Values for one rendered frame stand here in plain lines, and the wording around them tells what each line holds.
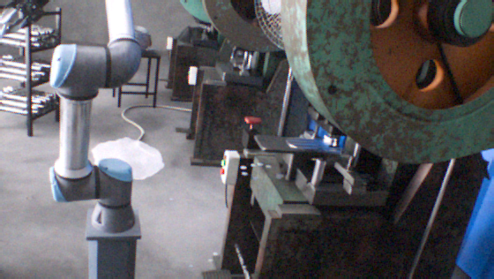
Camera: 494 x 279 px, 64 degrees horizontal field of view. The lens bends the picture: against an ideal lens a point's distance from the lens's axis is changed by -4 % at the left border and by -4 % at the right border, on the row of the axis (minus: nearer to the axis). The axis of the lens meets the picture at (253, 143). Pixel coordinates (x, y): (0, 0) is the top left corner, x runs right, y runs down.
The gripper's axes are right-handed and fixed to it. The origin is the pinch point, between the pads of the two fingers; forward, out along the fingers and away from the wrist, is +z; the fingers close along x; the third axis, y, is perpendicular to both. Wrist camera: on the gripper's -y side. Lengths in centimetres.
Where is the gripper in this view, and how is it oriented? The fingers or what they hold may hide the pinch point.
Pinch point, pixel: (1, 30)
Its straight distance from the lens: 157.3
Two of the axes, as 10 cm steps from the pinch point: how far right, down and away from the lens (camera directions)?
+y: 6.3, 3.6, -6.9
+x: 4.3, 5.8, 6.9
